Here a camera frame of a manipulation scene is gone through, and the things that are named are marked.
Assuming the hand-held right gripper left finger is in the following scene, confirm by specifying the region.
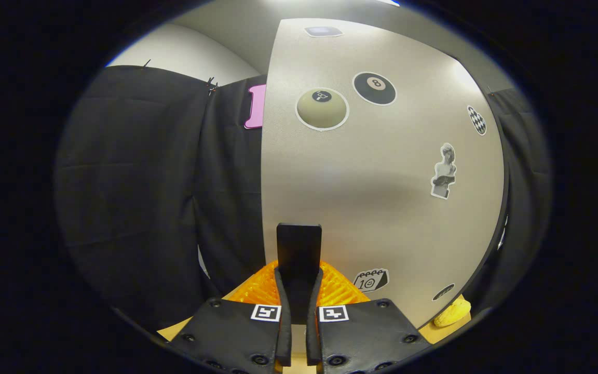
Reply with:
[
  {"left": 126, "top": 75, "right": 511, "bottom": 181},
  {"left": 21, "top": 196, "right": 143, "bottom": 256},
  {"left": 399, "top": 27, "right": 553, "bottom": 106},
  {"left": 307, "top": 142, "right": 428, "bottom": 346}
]
[{"left": 167, "top": 260, "right": 293, "bottom": 374}]

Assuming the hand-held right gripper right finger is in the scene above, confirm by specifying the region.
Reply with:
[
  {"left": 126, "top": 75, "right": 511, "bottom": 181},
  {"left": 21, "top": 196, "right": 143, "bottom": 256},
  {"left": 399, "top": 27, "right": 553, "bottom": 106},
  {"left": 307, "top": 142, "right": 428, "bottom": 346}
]
[{"left": 307, "top": 260, "right": 432, "bottom": 374}]

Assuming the black door handle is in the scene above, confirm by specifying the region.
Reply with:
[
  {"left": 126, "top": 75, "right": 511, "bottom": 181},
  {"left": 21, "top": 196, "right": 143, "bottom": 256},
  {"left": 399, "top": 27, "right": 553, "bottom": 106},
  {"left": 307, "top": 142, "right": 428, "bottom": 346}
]
[{"left": 277, "top": 223, "right": 323, "bottom": 325}]

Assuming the yellow soft toy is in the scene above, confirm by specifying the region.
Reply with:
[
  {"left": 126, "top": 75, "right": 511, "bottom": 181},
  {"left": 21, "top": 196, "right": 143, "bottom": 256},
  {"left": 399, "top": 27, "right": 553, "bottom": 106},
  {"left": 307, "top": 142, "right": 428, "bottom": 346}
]
[{"left": 433, "top": 295, "right": 472, "bottom": 328}]

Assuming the black backdrop cloth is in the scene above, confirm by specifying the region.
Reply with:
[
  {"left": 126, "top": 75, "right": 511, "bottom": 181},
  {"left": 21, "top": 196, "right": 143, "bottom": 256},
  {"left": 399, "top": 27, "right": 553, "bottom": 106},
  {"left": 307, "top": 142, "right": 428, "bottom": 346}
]
[{"left": 54, "top": 65, "right": 554, "bottom": 333}]

